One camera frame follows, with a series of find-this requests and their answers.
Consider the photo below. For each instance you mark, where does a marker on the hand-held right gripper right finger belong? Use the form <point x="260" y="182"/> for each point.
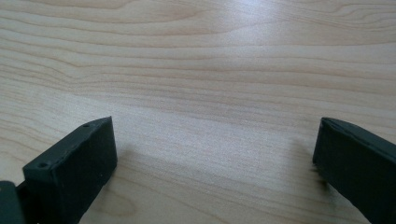
<point x="358" y="168"/>

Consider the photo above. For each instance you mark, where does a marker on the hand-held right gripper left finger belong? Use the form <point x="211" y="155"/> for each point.
<point x="71" y="168"/>

